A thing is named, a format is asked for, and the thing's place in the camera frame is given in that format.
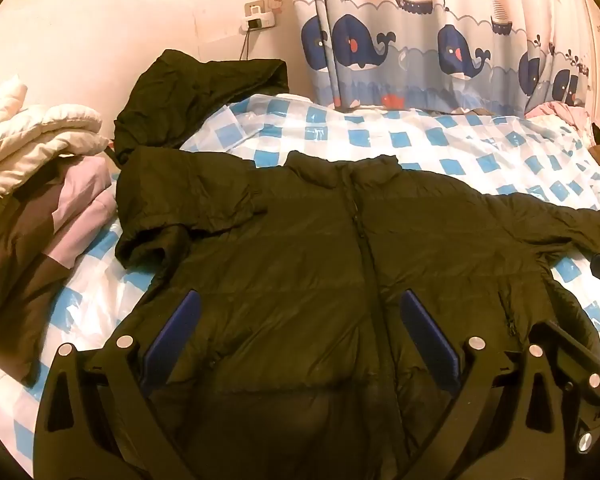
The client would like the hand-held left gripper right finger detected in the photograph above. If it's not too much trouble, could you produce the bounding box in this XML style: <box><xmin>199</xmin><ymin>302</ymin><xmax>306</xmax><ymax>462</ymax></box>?
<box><xmin>399</xmin><ymin>289</ymin><xmax>588</xmax><ymax>480</ymax></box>

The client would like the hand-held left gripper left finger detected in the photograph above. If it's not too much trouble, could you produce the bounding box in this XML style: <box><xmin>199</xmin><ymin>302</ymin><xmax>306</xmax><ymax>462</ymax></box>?
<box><xmin>32</xmin><ymin>289</ymin><xmax>203</xmax><ymax>480</ymax></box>

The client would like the black puffer jacket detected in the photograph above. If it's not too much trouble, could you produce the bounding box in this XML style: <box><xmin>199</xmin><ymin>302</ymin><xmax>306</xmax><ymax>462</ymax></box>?
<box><xmin>114</xmin><ymin>147</ymin><xmax>600</xmax><ymax>480</ymax></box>

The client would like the pink and brown blanket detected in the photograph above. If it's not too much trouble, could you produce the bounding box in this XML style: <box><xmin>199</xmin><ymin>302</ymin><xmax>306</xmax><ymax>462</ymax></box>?
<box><xmin>0</xmin><ymin>154</ymin><xmax>118</xmax><ymax>386</ymax></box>

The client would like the pink cloth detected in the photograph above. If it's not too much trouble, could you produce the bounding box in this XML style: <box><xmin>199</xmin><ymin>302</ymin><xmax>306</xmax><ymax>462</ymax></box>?
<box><xmin>525</xmin><ymin>101</ymin><xmax>597</xmax><ymax>132</ymax></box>

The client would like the blue white checkered bed sheet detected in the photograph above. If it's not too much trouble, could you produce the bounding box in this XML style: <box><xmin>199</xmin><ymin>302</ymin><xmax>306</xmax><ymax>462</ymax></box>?
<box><xmin>0</xmin><ymin>92</ymin><xmax>600</xmax><ymax>476</ymax></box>

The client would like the dark green garment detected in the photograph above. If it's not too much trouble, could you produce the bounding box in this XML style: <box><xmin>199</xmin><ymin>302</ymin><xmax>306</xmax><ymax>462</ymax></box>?
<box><xmin>114</xmin><ymin>49</ymin><xmax>290</xmax><ymax>163</ymax></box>

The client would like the white quilt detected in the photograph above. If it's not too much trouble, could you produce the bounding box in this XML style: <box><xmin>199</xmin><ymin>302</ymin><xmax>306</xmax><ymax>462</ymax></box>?
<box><xmin>0</xmin><ymin>75</ymin><xmax>110</xmax><ymax>236</ymax></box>

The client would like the whale print curtain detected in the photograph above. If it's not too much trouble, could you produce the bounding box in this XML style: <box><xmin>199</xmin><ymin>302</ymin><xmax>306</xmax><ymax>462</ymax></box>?
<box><xmin>292</xmin><ymin>0</ymin><xmax>593</xmax><ymax>111</ymax></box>

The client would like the black charger cable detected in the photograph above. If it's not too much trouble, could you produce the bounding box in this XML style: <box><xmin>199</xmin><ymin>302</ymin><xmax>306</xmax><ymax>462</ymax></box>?
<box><xmin>237</xmin><ymin>27</ymin><xmax>254</xmax><ymax>62</ymax></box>

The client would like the wall socket with charger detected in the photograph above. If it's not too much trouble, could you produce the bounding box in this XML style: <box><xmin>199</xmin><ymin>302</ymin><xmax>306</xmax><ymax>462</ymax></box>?
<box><xmin>243</xmin><ymin>0</ymin><xmax>276</xmax><ymax>31</ymax></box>

